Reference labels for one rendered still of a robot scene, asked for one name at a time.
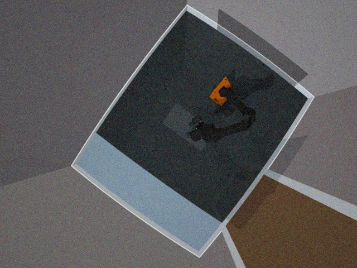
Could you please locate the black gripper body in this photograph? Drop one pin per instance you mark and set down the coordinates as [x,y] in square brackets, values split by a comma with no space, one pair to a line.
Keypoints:
[196,120]

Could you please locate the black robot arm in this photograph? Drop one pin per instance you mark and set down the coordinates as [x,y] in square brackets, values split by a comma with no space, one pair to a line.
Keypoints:
[212,134]

